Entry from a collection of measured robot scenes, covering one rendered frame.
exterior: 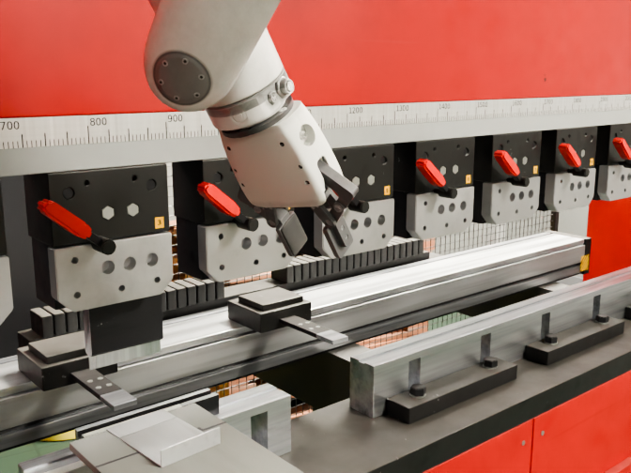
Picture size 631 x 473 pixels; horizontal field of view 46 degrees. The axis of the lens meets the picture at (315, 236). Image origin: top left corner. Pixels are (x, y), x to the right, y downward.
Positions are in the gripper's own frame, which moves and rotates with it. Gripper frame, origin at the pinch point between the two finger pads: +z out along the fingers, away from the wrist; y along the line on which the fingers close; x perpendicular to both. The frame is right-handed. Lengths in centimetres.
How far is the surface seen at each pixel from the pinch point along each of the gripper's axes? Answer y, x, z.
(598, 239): 34, -171, 143
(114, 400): 36.6, 12.5, 19.7
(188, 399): 30.1, 6.7, 24.9
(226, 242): 21.5, -6.4, 6.7
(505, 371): 7, -38, 64
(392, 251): 46, -70, 62
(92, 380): 44.4, 9.9, 20.0
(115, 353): 30.9, 11.0, 11.0
